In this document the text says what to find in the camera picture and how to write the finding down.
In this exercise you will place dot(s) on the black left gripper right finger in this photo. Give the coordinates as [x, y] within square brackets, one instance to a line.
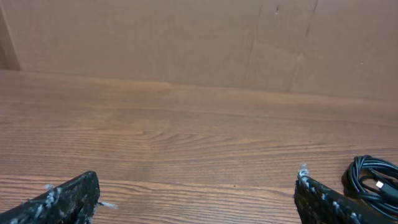
[319, 204]

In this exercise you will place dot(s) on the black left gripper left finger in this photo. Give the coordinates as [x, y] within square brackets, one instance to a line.
[73, 202]

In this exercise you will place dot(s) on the brown cardboard back panel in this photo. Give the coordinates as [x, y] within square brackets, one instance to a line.
[336, 48]

